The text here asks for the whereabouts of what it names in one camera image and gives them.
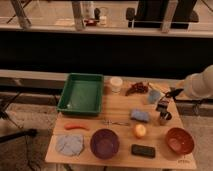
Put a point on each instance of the black handled brush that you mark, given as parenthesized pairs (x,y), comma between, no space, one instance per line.
(163,103)

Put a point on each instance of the orange carrot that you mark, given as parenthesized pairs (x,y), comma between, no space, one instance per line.
(71,126)

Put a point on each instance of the black rectangular block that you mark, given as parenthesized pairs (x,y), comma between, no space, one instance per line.
(145,151)

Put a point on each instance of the green plastic tray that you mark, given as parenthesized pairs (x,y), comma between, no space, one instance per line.
(82,95)

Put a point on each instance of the white plastic cup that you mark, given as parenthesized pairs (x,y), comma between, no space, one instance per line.
(116,84)

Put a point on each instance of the purple bowl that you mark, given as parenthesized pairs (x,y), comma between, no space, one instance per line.
(104,144)

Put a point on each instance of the blue folded cloth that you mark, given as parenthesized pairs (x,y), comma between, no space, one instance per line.
(70,145)

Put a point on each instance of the small metal cup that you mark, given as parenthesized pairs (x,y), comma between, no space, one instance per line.
(164,118)

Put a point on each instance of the wooden board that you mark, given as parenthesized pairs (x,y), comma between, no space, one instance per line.
(116,107)

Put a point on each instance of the yellow apple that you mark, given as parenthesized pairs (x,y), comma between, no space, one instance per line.
(139,130)

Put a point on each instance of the black tripod stand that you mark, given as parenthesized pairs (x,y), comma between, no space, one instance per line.
(5,116)

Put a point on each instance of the blue sponge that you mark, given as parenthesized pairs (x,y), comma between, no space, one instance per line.
(139,115)

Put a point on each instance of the red bowl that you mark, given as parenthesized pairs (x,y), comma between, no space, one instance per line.
(179,141)

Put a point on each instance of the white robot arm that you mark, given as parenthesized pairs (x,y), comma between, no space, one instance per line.
(199,85)

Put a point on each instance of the dark red dried chilies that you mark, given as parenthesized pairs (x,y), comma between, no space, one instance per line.
(139,87)

